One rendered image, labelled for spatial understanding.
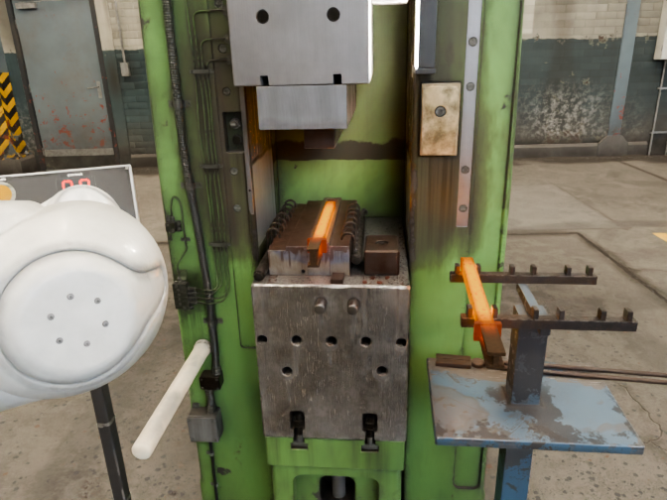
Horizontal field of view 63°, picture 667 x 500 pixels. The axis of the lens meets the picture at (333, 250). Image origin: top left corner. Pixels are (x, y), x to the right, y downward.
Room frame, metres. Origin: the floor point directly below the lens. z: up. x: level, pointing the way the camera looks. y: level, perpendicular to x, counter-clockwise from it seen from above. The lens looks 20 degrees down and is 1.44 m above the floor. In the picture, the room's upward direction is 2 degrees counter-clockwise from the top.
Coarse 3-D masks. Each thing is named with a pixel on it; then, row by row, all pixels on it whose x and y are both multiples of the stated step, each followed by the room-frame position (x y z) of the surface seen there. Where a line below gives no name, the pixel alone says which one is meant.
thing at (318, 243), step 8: (328, 208) 1.50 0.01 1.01; (328, 216) 1.42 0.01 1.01; (320, 224) 1.35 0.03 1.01; (328, 224) 1.35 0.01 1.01; (320, 232) 1.29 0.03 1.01; (312, 240) 1.20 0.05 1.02; (320, 240) 1.20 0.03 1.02; (312, 248) 1.14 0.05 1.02; (320, 248) 1.22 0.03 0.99; (312, 256) 1.14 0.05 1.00; (320, 256) 1.19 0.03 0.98; (312, 264) 1.14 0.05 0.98
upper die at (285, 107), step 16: (272, 96) 1.24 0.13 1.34; (288, 96) 1.24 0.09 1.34; (304, 96) 1.23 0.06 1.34; (320, 96) 1.23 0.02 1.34; (336, 96) 1.23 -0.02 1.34; (352, 96) 1.47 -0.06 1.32; (272, 112) 1.24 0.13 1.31; (288, 112) 1.24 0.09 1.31; (304, 112) 1.23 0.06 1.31; (320, 112) 1.23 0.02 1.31; (336, 112) 1.23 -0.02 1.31; (352, 112) 1.46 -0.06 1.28; (272, 128) 1.24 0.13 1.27; (288, 128) 1.24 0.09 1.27; (304, 128) 1.24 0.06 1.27; (320, 128) 1.23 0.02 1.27; (336, 128) 1.23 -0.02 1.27
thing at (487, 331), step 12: (468, 264) 1.12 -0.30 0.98; (468, 276) 1.06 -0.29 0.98; (468, 288) 1.00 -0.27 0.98; (480, 288) 0.99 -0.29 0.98; (480, 300) 0.94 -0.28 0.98; (480, 312) 0.89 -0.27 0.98; (480, 324) 0.83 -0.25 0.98; (492, 324) 0.83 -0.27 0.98; (480, 336) 0.83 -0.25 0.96; (492, 336) 0.79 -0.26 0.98; (492, 348) 0.76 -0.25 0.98; (492, 360) 0.75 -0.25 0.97
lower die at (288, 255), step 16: (304, 208) 1.57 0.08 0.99; (320, 208) 1.53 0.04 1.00; (336, 208) 1.52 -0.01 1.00; (352, 208) 1.55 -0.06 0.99; (288, 224) 1.45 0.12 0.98; (304, 224) 1.41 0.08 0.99; (336, 224) 1.40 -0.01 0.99; (352, 224) 1.39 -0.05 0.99; (288, 240) 1.31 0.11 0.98; (304, 240) 1.28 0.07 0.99; (336, 240) 1.27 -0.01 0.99; (352, 240) 1.38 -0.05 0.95; (272, 256) 1.24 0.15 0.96; (288, 256) 1.24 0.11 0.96; (304, 256) 1.24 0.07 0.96; (336, 256) 1.23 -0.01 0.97; (272, 272) 1.24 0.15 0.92; (288, 272) 1.24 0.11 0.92; (320, 272) 1.23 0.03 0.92; (336, 272) 1.23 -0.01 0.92
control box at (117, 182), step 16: (0, 176) 1.16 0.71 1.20; (16, 176) 1.17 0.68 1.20; (32, 176) 1.18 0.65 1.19; (48, 176) 1.18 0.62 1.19; (64, 176) 1.19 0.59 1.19; (80, 176) 1.20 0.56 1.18; (96, 176) 1.21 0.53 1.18; (112, 176) 1.22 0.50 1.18; (128, 176) 1.23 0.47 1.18; (16, 192) 1.15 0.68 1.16; (32, 192) 1.16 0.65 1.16; (48, 192) 1.16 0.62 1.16; (112, 192) 1.20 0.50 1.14; (128, 192) 1.21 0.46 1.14; (128, 208) 1.19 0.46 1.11
